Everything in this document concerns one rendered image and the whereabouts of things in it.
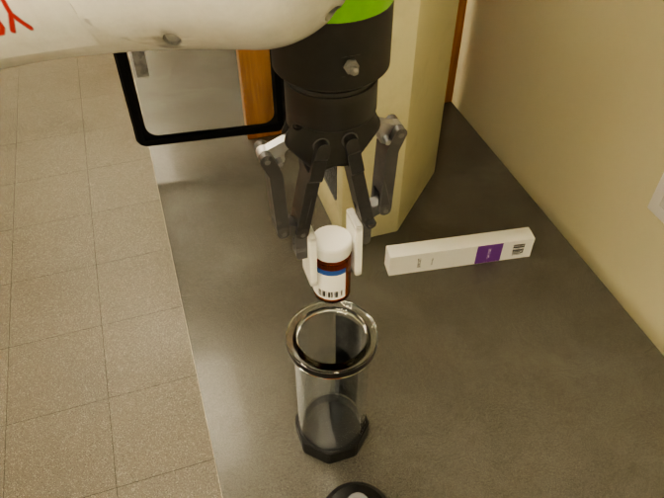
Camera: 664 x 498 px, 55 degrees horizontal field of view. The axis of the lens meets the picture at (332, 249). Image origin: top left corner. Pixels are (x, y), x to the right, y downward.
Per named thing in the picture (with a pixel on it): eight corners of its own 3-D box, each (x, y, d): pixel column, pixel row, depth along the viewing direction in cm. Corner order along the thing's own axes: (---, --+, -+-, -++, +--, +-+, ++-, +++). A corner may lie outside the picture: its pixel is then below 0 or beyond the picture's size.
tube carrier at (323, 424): (355, 383, 94) (359, 289, 79) (381, 449, 87) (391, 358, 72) (285, 404, 92) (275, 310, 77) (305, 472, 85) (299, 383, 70)
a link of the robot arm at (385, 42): (289, 38, 41) (419, 17, 43) (248, -31, 49) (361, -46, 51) (293, 118, 45) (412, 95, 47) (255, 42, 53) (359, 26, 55)
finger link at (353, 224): (346, 207, 63) (353, 207, 63) (345, 257, 68) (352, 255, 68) (356, 227, 61) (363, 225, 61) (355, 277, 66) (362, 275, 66)
